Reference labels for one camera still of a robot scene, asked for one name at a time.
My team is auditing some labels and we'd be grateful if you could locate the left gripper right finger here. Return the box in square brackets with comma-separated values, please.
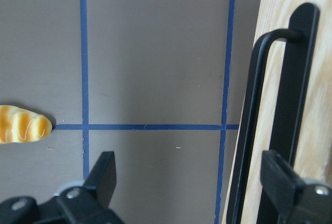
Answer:
[260, 150, 331, 223]

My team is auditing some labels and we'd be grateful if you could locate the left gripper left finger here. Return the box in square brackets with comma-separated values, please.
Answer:
[1, 151, 123, 223]

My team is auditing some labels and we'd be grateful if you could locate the black metal drawer handle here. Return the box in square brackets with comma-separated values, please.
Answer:
[226, 3, 320, 223]

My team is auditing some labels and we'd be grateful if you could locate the toy bread roll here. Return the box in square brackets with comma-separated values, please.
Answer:
[1, 105, 52, 144]

